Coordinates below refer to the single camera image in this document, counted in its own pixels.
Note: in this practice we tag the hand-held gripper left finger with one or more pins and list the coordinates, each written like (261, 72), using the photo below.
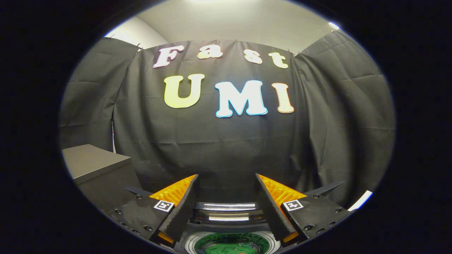
(183, 208)

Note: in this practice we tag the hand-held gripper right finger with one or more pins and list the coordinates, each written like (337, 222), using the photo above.
(270, 208)

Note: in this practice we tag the dark grey washing machine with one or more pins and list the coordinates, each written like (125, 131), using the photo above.
(189, 245)

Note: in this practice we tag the dark washing machine lid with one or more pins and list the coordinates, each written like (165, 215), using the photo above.
(229, 225)

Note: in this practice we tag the green polo shirt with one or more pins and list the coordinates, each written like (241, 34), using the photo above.
(219, 243)

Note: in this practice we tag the black backdrop cloth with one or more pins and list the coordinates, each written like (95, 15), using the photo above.
(226, 148)

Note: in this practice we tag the white floor sheet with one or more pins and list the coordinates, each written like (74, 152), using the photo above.
(361, 200)

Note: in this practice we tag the dark grey cabinet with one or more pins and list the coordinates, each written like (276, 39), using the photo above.
(95, 165)

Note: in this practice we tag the ceiling light panel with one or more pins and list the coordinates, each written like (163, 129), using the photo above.
(333, 25)

